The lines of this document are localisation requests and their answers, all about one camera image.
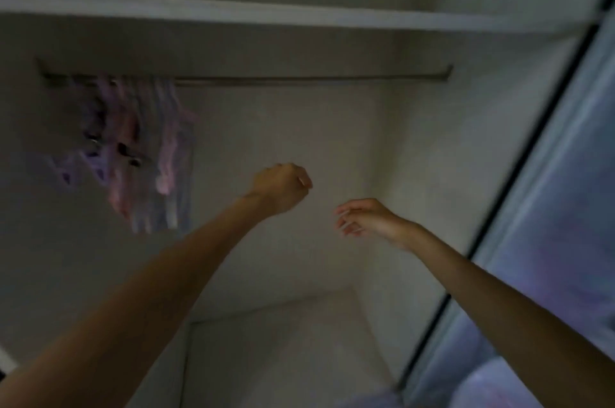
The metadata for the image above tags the person's left hand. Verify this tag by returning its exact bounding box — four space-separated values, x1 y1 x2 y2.
247 163 313 216

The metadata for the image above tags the person's right hand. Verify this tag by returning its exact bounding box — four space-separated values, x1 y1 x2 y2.
334 198 417 251

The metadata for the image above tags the person's left forearm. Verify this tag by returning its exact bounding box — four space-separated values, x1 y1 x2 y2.
0 193 276 408

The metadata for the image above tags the person's right forearm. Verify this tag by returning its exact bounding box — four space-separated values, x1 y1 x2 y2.
403 223 615 408

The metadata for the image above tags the metal closet rod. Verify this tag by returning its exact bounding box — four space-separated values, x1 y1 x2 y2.
37 58 454 89

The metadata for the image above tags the bunch of pastel plastic hangers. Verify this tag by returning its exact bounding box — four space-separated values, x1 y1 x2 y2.
52 75 199 234

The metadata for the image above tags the white closet shelf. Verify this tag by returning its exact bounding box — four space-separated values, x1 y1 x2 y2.
0 0 599 34

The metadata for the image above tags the mirrored sliding closet door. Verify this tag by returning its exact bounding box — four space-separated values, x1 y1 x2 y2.
396 0 615 408

